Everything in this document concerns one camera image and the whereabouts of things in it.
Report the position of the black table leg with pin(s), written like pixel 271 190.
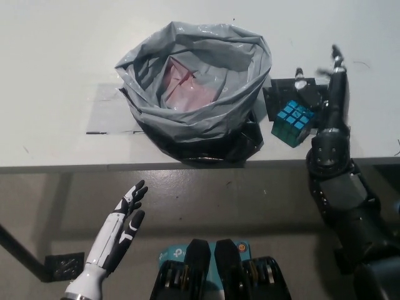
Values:
pixel 22 250

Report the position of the black ribbed robot torso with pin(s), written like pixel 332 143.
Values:
pixel 256 278

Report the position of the teal tp-link box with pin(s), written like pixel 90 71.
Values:
pixel 170 251

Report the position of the pink packet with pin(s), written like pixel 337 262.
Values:
pixel 187 93

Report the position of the grey plastic bag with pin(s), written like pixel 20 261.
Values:
pixel 193 125

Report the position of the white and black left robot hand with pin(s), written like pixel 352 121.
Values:
pixel 109 247

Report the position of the clear tape patch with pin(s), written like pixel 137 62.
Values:
pixel 106 115

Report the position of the rubik's cube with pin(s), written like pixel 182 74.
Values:
pixel 290 123

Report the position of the black tape square marker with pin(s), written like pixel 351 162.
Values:
pixel 279 93

